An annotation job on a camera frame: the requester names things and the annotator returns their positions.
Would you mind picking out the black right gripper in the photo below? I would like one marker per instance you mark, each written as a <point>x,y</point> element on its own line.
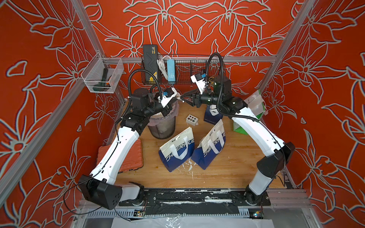
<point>196,99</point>

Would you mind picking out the white button box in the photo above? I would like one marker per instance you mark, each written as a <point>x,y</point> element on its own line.
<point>192,120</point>

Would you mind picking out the light blue tag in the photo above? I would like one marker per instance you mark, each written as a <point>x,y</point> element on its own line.
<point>170,63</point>

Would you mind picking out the clear plastic wall bin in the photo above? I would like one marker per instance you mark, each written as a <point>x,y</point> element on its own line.
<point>102,75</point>

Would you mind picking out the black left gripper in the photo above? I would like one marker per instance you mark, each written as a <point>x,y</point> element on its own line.
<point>167,110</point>

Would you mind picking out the green and white tote bag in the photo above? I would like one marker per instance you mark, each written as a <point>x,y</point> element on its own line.
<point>256,104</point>

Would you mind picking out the white and navy bag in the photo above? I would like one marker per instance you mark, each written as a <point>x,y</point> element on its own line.
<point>177,150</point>
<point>210,146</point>

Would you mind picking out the black wire wall basket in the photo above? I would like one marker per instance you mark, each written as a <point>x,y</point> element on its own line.
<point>185,67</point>

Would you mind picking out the orange plastic tool case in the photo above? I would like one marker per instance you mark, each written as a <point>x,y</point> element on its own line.
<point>133,160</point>

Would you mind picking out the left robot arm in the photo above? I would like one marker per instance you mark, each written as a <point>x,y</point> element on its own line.
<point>99,186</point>

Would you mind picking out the black power adapter box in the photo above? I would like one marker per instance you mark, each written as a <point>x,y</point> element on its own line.
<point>150,56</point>

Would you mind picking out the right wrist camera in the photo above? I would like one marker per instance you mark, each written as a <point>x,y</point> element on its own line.
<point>200,79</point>

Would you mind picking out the pink trash bag liner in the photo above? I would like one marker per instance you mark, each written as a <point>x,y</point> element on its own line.
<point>159,118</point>

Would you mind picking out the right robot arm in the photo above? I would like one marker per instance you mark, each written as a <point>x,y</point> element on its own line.
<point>276,152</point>

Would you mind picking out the black mesh trash bin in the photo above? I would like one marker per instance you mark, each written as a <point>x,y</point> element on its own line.
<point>163,130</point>

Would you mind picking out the small navy paper bag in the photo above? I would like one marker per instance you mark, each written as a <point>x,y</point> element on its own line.
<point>212,115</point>

